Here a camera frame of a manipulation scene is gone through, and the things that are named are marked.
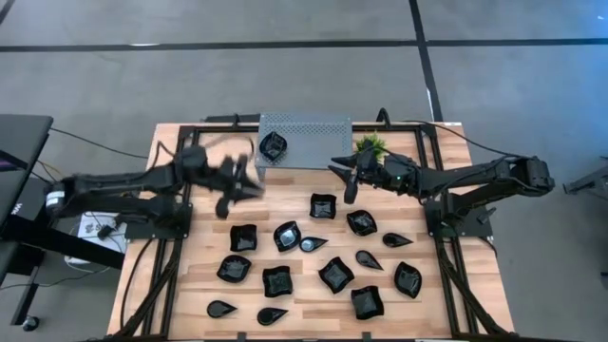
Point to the grey perforated metal shelf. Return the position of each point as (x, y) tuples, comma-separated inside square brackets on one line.
[(313, 142)]

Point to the black desk leg beam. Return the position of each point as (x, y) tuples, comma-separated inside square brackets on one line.
[(57, 242)]

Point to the small green potted plant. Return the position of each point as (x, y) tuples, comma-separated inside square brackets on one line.
[(373, 142)]

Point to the white power strip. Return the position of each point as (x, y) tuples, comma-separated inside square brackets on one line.
[(76, 260)]

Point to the black bar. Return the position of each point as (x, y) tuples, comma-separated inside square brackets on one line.
[(247, 117)]

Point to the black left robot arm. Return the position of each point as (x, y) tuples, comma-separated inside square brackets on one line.
[(119, 183)]

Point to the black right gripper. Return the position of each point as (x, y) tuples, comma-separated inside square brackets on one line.
[(373, 171)]

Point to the black power adapter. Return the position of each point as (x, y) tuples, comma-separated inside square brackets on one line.
[(105, 232)]

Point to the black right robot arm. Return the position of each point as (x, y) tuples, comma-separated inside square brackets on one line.
[(475, 178)]

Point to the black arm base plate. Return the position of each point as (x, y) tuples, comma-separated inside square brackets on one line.
[(468, 228), (142, 233)]

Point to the black computer tower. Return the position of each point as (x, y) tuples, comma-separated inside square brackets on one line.
[(26, 204)]

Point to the black round caster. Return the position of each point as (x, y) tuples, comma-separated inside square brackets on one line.
[(31, 323)]

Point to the black metal stand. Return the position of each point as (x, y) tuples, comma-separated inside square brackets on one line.
[(589, 183)]

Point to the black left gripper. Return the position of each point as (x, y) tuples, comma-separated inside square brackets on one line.
[(223, 173)]

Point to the black desk top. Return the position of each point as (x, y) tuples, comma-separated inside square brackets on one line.
[(19, 138)]

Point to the white box with logo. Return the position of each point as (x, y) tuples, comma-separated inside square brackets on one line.
[(119, 243)]

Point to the black desk foot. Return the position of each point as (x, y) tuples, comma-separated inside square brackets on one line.
[(26, 297)]

